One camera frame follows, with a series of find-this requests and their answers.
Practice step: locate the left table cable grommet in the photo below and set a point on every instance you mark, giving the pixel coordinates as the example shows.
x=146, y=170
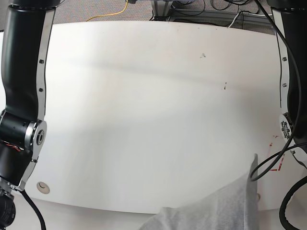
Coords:
x=43, y=188

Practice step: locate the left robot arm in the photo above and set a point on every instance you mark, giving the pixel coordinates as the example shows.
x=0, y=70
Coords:
x=289, y=20

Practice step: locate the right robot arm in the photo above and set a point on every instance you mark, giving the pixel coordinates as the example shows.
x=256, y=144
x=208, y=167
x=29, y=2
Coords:
x=22, y=126

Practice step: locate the grey t-shirt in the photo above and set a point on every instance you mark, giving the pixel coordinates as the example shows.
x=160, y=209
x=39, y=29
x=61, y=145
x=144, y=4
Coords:
x=233, y=207

